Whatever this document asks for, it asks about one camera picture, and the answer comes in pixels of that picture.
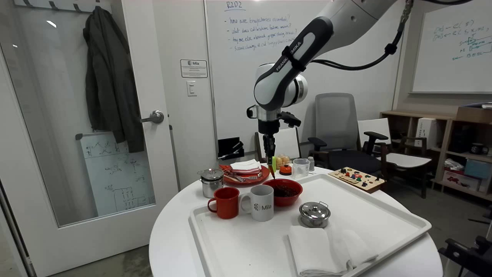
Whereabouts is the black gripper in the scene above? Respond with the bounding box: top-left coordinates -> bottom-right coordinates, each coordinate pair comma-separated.
258,111 -> 301,167

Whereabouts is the red handled metal spoon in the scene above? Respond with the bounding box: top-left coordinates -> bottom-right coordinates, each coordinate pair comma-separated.
265,156 -> 275,181

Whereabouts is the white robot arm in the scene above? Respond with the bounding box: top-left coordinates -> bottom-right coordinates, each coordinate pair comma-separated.
253,0 -> 396,165

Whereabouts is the red bowl with beans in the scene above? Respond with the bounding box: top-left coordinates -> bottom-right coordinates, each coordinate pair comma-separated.
265,179 -> 302,208

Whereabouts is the green bottle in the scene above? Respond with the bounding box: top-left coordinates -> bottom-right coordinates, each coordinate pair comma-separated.
271,156 -> 279,171

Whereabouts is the white framed board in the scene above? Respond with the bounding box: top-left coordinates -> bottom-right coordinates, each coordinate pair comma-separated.
273,128 -> 299,159

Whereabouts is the white red striped napkin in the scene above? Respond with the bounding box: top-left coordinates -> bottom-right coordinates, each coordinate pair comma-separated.
230,159 -> 261,174

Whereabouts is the black tray on floor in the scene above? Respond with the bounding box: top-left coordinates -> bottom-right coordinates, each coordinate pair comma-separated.
216,137 -> 244,161

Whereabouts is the red plate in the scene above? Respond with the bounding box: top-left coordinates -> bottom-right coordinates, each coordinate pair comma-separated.
221,165 -> 270,187

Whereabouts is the white mug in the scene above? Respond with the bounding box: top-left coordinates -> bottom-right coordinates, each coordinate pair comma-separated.
239,185 -> 273,222

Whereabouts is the small steel pot with lid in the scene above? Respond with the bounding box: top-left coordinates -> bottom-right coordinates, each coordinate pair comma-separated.
199,168 -> 222,199

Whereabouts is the red mug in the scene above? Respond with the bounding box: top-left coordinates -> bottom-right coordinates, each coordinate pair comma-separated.
207,188 -> 239,219

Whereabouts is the grey office chair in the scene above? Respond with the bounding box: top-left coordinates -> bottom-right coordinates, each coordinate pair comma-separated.
308,93 -> 384,176

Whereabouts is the round steel lidded tin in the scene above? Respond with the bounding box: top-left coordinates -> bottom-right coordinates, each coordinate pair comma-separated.
298,202 -> 330,228

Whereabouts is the wooden button board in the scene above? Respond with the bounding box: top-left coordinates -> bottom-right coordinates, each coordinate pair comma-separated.
330,167 -> 385,193

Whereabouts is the white plastic tray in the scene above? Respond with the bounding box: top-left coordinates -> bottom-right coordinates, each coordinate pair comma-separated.
188,176 -> 430,277

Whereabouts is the folded white cloth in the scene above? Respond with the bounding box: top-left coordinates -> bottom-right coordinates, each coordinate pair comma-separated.
287,227 -> 378,277

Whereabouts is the white seat chair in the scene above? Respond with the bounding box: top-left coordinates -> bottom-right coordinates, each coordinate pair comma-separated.
358,117 -> 431,197

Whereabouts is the small leaning whiteboard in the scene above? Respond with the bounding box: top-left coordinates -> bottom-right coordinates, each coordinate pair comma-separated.
76,133 -> 155,216

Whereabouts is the dark hanging jacket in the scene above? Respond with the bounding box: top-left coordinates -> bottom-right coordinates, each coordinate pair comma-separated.
82,7 -> 144,153

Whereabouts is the wooden shelf unit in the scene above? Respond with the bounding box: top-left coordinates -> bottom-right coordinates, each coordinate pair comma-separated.
382,110 -> 492,202

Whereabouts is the white door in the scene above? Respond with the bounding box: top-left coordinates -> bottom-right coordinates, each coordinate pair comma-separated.
0,0 -> 178,277

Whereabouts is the wall notice sign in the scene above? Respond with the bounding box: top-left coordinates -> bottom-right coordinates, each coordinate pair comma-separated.
179,59 -> 207,79

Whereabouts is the silver door handle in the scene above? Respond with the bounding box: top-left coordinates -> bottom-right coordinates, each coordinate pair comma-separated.
141,111 -> 164,125

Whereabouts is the wall whiteboard with writing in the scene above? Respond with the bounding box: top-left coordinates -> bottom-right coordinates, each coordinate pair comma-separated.
204,0 -> 404,151

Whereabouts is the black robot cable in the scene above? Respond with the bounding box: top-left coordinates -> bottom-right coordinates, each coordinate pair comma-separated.
311,0 -> 473,73

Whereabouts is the right wall whiteboard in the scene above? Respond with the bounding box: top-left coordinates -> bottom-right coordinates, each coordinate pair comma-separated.
413,0 -> 492,94

